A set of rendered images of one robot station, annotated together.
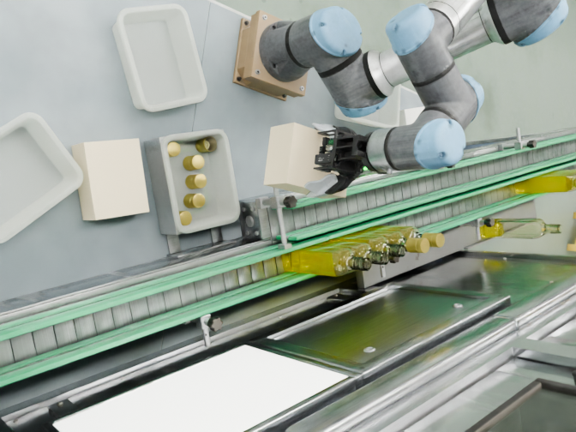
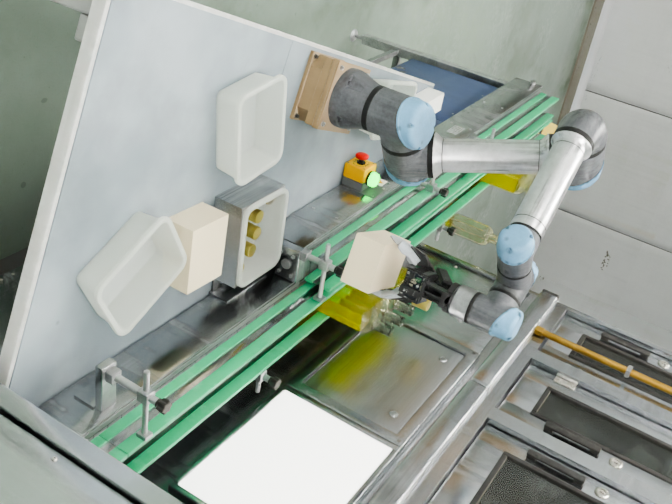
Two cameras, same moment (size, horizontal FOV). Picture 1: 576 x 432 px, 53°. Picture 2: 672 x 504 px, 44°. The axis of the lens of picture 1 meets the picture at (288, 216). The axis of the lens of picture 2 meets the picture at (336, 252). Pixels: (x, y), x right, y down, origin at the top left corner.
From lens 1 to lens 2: 1.28 m
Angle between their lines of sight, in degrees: 34
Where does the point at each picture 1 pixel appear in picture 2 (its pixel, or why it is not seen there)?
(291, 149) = (377, 266)
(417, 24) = (524, 254)
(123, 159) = (215, 236)
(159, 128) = (228, 180)
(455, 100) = (523, 289)
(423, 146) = (498, 329)
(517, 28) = not seen: hidden behind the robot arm
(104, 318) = not seen: hidden behind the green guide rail
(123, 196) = (208, 268)
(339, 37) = (419, 136)
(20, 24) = (153, 115)
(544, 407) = (511, 480)
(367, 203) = not seen: hidden behind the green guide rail
